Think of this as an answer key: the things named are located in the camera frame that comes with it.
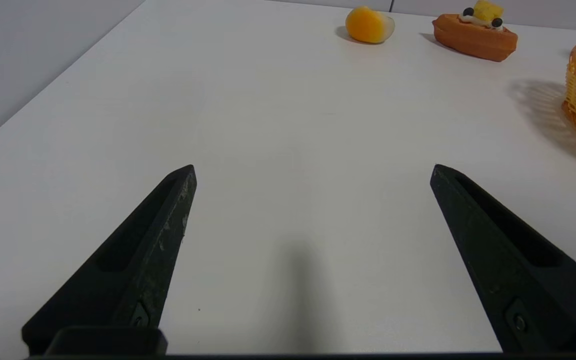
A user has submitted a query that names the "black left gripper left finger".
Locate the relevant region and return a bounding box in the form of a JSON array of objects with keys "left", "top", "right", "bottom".
[{"left": 22, "top": 164, "right": 198, "bottom": 357}]

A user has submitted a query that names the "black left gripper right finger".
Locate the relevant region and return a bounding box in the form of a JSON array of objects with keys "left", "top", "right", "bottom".
[{"left": 429, "top": 163, "right": 576, "bottom": 353}]

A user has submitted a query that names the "orange and white bun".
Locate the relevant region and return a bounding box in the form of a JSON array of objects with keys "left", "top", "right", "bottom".
[{"left": 345, "top": 5, "right": 396, "bottom": 44}]

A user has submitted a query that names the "brown toy cake slice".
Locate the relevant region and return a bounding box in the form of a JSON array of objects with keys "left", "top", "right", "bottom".
[{"left": 432, "top": 0, "right": 519, "bottom": 63}]

